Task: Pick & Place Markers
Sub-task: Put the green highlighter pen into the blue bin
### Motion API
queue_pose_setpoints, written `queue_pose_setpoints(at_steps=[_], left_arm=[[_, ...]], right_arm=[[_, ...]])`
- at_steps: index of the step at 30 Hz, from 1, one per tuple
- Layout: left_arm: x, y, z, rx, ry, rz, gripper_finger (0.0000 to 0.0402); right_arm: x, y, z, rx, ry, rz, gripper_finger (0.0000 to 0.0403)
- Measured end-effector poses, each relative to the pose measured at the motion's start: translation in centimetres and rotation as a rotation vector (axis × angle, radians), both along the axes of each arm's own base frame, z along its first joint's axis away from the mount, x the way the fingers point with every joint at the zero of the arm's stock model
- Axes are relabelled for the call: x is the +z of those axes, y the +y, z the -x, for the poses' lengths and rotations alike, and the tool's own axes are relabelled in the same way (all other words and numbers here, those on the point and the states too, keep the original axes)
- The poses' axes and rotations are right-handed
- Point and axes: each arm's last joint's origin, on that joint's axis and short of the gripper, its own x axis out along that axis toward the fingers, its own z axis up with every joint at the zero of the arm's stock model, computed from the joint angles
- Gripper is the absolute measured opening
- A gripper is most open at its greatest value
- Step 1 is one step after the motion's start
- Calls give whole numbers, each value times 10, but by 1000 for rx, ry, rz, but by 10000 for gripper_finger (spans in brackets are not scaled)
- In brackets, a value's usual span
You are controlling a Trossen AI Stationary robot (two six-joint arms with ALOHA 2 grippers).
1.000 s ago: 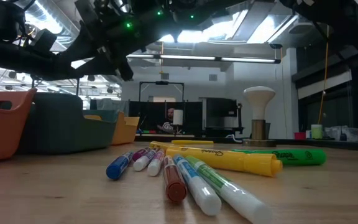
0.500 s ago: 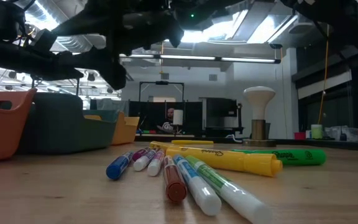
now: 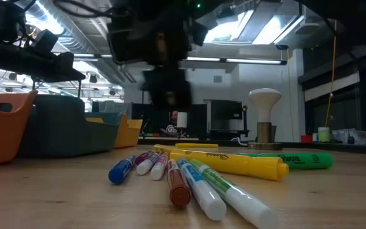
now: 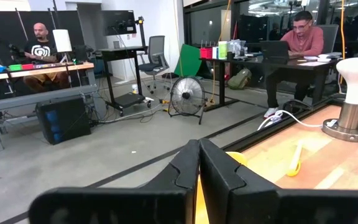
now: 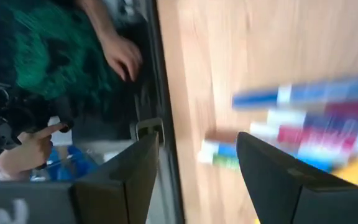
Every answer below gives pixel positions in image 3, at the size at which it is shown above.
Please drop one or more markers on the yellow Sharpie highlighter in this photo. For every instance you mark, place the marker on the yellow Sharpie highlighter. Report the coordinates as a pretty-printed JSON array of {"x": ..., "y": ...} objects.
[{"x": 234, "y": 163}]

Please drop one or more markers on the person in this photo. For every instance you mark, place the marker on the person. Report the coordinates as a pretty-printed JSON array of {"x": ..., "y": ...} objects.
[{"x": 173, "y": 117}]

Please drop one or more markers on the white cylindrical lamp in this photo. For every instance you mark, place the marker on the white cylindrical lamp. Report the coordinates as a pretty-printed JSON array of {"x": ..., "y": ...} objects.
[{"x": 181, "y": 120}]

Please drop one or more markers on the green Sharpie highlighter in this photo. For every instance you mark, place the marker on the green Sharpie highlighter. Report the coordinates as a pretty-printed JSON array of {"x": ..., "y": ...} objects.
[{"x": 307, "y": 160}]

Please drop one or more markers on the red container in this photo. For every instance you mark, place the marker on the red container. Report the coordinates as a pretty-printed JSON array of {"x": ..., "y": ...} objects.
[{"x": 306, "y": 139}]

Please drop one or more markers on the light green cup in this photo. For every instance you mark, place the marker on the light green cup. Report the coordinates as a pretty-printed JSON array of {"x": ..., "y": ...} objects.
[{"x": 323, "y": 135}]

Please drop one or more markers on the white marker light blue cap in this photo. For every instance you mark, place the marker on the white marker light blue cap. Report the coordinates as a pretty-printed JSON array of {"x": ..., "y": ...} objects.
[{"x": 206, "y": 197}]

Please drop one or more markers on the long LED light bar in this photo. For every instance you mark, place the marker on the long LED light bar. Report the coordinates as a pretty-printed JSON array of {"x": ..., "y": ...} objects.
[{"x": 253, "y": 60}]

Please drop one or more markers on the clear plastic bags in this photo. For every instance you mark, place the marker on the clear plastic bags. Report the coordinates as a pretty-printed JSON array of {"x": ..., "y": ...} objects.
[{"x": 357, "y": 136}]

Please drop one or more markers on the white marker purple label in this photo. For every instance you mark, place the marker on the white marker purple label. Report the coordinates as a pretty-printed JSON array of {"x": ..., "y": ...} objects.
[{"x": 145, "y": 167}]

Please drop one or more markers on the black aluminium table frame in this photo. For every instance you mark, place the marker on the black aluminium table frame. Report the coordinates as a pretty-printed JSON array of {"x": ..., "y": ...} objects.
[{"x": 354, "y": 148}]

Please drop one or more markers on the magenta marker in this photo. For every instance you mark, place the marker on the magenta marker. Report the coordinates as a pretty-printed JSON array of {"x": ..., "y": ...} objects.
[{"x": 143, "y": 156}]

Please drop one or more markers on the small black bottle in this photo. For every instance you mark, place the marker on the small black bottle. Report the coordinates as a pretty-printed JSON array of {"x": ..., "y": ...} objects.
[{"x": 350, "y": 140}]

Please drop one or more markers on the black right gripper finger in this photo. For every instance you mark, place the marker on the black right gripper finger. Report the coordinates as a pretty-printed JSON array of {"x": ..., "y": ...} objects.
[{"x": 167, "y": 89}]

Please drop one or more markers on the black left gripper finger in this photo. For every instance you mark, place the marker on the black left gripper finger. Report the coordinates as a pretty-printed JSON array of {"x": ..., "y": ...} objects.
[{"x": 67, "y": 71}]

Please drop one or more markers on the grey square wall vent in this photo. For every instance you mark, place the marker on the grey square wall vent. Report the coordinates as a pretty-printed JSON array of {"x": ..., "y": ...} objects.
[{"x": 217, "y": 79}]

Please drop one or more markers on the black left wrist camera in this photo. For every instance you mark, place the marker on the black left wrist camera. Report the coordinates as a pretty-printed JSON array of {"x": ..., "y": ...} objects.
[{"x": 44, "y": 41}]

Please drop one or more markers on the dark green plastic bin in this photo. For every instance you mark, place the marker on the dark green plastic bin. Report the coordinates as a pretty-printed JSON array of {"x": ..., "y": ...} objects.
[{"x": 62, "y": 133}]

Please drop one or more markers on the white mushroom lamp brass base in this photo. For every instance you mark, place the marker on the white mushroom lamp brass base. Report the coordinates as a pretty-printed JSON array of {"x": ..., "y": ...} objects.
[{"x": 264, "y": 101}]

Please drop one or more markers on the black cabinet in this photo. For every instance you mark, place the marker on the black cabinet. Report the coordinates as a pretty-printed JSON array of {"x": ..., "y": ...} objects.
[{"x": 226, "y": 111}]

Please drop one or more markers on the yellow plastic bin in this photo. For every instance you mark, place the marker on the yellow plastic bin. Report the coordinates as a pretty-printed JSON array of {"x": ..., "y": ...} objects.
[{"x": 129, "y": 133}]

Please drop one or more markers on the black ceiling spotlight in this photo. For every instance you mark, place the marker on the black ceiling spotlight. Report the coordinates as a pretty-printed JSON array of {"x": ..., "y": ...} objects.
[
  {"x": 12, "y": 76},
  {"x": 93, "y": 78},
  {"x": 112, "y": 92}
]

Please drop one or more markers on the black partition screen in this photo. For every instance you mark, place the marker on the black partition screen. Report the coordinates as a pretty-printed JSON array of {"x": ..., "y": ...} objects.
[{"x": 148, "y": 122}]

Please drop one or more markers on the thin yellow highlighter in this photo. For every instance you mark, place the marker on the thin yellow highlighter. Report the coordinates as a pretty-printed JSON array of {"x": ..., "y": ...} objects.
[{"x": 195, "y": 145}]

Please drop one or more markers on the orange plastic bin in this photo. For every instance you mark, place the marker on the orange plastic bin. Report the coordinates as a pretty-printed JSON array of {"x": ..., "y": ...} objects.
[{"x": 2, "y": 136}]

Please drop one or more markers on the white marker pink label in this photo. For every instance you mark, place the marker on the white marker pink label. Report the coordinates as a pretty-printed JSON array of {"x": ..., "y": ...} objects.
[{"x": 158, "y": 170}]

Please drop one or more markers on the white marker green cap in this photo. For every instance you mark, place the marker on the white marker green cap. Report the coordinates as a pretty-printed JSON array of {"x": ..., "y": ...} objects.
[{"x": 243, "y": 200}]

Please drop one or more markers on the brown marker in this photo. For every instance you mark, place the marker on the brown marker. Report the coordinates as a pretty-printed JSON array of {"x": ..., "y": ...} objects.
[{"x": 179, "y": 191}]

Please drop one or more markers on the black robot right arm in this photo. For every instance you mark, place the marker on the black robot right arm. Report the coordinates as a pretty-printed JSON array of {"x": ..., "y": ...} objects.
[{"x": 345, "y": 12}]

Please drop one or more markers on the dark blue marker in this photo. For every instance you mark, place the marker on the dark blue marker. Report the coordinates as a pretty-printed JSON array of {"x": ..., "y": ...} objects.
[{"x": 121, "y": 171}]

